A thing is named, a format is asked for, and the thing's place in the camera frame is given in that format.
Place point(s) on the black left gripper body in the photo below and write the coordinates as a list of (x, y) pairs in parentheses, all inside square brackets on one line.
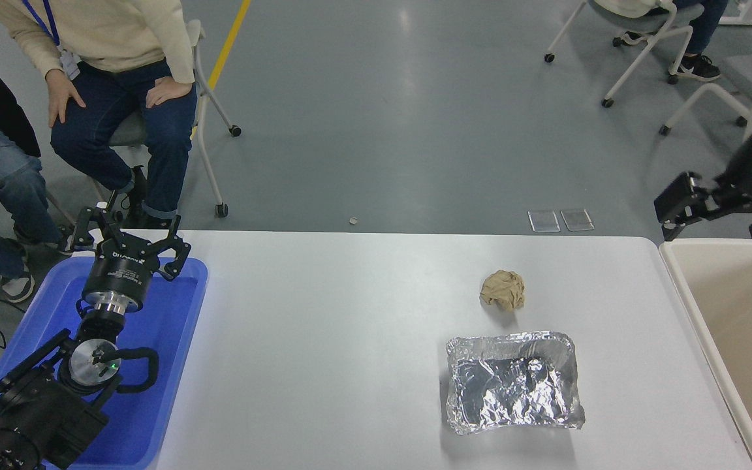
[(118, 273)]

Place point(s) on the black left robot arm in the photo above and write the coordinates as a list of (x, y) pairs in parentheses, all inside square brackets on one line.
[(43, 411)]

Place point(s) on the person's right hand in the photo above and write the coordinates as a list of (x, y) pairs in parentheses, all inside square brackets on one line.
[(61, 91)]

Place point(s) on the person's left hand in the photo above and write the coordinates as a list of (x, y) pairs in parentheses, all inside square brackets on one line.
[(168, 89)]

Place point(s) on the blue plastic tray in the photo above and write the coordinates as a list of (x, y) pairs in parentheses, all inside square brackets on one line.
[(167, 313)]

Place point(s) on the grey wheeled chair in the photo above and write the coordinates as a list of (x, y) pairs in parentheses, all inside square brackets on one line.
[(125, 135)]

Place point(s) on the clear floor plate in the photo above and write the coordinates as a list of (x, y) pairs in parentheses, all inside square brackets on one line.
[(577, 220), (544, 221)]

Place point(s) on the large pale bin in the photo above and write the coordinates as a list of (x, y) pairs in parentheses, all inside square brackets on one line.
[(741, 339)]

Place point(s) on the white ID badge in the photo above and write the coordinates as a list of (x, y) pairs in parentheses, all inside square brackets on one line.
[(70, 64)]

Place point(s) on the crumpled tan paper ball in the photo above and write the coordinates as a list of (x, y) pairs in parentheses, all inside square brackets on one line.
[(502, 290)]

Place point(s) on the crinkled foil tray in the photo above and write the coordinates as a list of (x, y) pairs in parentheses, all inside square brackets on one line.
[(513, 385)]

